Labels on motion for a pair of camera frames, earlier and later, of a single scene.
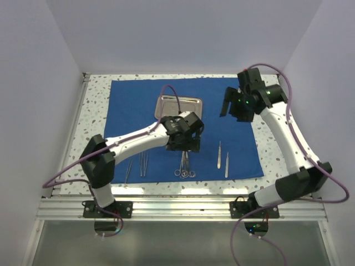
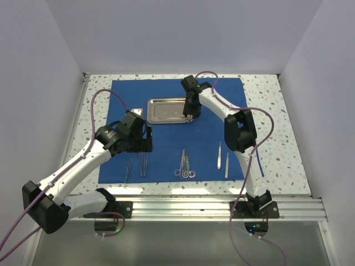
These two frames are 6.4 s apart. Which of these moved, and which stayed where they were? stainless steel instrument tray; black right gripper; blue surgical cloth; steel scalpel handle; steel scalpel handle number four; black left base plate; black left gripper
Moved: black right gripper; stainless steel instrument tray; black left gripper
Stayed: black left base plate; steel scalpel handle number four; steel scalpel handle; blue surgical cloth
